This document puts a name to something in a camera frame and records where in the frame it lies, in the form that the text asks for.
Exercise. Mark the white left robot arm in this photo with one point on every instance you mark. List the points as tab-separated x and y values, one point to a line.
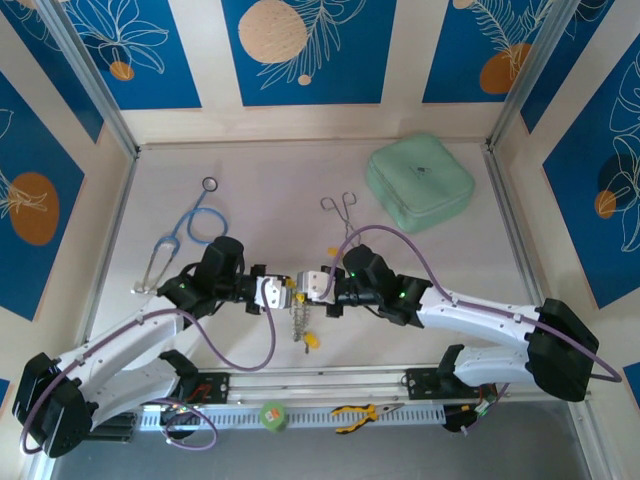
125	335

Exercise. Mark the blue stethoscope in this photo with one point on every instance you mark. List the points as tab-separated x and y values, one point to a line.
210	184

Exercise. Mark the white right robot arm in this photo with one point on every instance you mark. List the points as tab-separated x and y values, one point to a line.
480	312

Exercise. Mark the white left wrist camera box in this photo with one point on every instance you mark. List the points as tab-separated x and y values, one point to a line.
275	292

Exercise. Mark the mint green zip pouch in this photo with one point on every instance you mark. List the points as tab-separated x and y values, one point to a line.
420	175

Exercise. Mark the black plastic bracket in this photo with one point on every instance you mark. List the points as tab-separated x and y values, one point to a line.
455	422

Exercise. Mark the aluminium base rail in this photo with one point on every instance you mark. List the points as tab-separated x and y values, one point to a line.
320	382

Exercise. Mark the aluminium frame post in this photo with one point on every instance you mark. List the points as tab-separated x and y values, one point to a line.
587	440
40	467
530	65
85	65

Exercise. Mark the green tape roll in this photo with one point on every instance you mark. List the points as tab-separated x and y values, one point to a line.
272	415

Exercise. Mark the yellow black pliers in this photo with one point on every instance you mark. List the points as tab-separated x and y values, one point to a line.
367	412

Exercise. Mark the black aluminium extrusion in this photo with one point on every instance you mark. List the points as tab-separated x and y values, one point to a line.
117	434

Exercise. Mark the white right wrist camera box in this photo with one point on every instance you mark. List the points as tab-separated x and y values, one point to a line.
312	285

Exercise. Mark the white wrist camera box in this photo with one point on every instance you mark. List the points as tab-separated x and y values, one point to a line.
275	292
312	285

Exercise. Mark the aluminium table edge rail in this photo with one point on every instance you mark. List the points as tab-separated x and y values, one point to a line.
510	220
107	240

